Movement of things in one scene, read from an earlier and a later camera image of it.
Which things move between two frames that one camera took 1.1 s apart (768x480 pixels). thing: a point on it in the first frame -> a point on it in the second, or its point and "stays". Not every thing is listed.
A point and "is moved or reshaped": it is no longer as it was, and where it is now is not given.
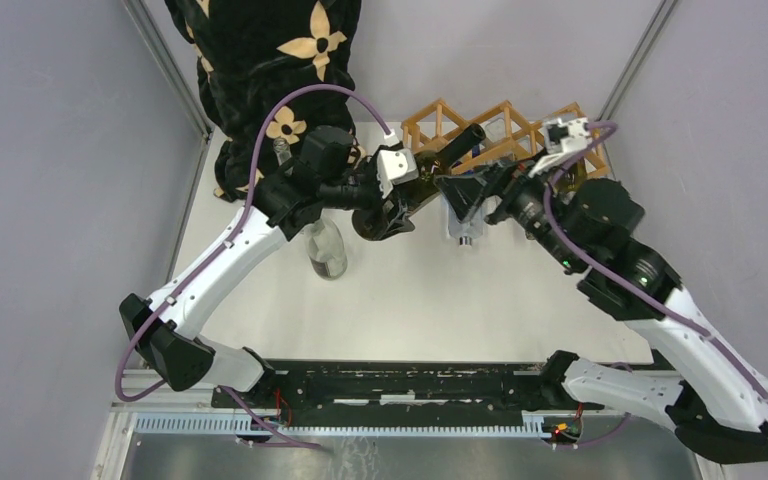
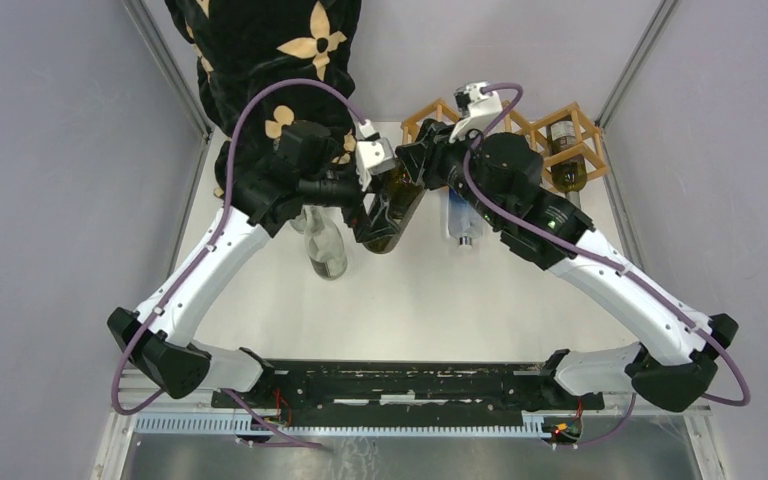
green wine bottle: (431, 165) is moved or reshaped
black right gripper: (464, 192) -> (432, 152)
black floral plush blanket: (248, 53) stays
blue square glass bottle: (472, 226) stays
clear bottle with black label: (326, 249) stays
